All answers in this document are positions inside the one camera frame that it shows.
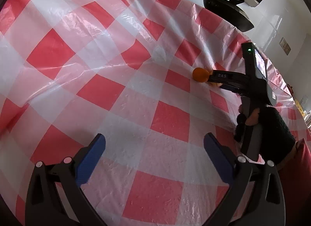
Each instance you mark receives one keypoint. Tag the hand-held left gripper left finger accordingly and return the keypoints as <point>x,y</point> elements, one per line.
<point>90,159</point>

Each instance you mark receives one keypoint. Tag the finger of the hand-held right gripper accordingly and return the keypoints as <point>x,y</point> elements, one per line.
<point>226,75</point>
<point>232,86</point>

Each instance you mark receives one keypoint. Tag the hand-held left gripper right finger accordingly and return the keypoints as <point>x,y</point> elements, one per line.
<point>220,160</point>

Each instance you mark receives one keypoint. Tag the orange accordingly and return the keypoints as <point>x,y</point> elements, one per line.
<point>199,74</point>

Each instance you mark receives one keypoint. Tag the person's right hand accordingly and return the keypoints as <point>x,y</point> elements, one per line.
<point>274,133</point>

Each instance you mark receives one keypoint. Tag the yellow striped pepino melon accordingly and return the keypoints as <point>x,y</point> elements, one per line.
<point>215,84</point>

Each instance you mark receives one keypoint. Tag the black wok with lid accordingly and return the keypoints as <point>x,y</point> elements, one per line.
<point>226,9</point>

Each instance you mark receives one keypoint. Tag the red white checked tablecloth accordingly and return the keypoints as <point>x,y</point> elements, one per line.
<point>121,70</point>

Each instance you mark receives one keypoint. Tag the wall switch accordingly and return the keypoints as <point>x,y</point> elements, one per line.
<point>285,46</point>

